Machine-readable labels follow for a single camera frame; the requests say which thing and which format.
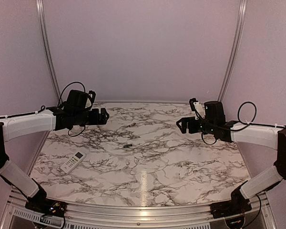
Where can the aluminium frame post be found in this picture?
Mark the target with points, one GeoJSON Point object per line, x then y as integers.
{"type": "Point", "coordinates": [234, 50]}
{"type": "Point", "coordinates": [47, 49]}

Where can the white remote control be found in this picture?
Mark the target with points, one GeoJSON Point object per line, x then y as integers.
{"type": "Point", "coordinates": [72, 162]}

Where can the right aluminium frame post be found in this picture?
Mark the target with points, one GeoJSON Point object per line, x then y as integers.
{"type": "Point", "coordinates": [234, 50]}

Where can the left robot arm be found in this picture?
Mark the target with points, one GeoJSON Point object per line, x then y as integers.
{"type": "Point", "coordinates": [77, 110]}

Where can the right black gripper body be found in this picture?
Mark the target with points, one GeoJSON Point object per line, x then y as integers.
{"type": "Point", "coordinates": [193, 129]}

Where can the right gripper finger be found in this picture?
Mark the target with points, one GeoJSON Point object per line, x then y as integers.
{"type": "Point", "coordinates": [184, 128]}
{"type": "Point", "coordinates": [181, 121]}

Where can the front aluminium rail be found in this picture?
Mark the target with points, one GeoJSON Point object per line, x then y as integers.
{"type": "Point", "coordinates": [89, 216]}

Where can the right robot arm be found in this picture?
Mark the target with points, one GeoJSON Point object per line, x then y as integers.
{"type": "Point", "coordinates": [209, 119]}

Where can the left aluminium frame post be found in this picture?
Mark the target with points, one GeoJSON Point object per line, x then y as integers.
{"type": "Point", "coordinates": [47, 49]}

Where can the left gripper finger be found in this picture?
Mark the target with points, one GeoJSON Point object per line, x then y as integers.
{"type": "Point", "coordinates": [103, 111]}
{"type": "Point", "coordinates": [104, 118]}

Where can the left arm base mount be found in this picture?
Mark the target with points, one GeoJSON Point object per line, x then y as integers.
{"type": "Point", "coordinates": [48, 207]}

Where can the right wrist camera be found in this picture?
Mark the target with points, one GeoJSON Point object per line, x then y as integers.
{"type": "Point", "coordinates": [197, 108]}

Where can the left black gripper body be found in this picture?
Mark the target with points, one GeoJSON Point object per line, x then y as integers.
{"type": "Point", "coordinates": [93, 119]}

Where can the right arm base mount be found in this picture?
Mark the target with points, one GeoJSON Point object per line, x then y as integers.
{"type": "Point", "coordinates": [236, 205]}

